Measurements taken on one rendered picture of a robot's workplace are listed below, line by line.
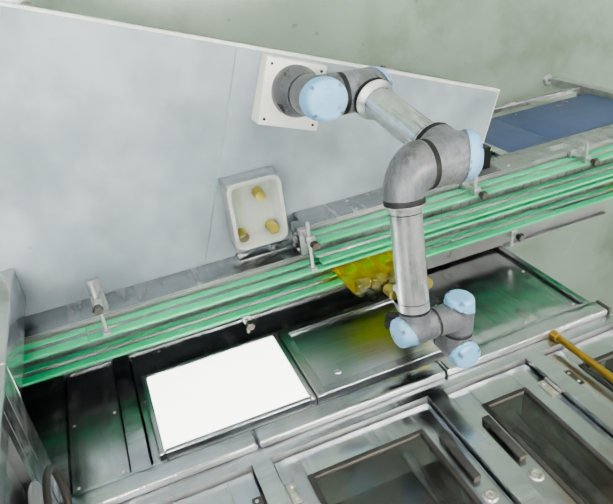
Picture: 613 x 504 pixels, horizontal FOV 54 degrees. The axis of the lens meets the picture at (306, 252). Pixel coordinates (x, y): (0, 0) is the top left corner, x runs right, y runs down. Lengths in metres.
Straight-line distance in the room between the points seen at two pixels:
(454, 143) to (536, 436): 0.75
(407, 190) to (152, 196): 0.85
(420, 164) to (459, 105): 0.89
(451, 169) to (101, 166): 0.99
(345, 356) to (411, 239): 0.55
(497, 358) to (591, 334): 0.31
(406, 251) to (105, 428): 0.98
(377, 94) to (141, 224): 0.81
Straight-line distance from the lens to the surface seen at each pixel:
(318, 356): 1.80
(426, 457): 1.57
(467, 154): 1.39
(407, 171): 1.33
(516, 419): 1.68
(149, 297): 1.89
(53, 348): 1.84
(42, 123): 1.79
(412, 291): 1.41
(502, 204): 2.19
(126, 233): 1.91
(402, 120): 1.53
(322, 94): 1.63
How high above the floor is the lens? 2.50
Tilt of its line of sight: 56 degrees down
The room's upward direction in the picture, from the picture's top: 138 degrees clockwise
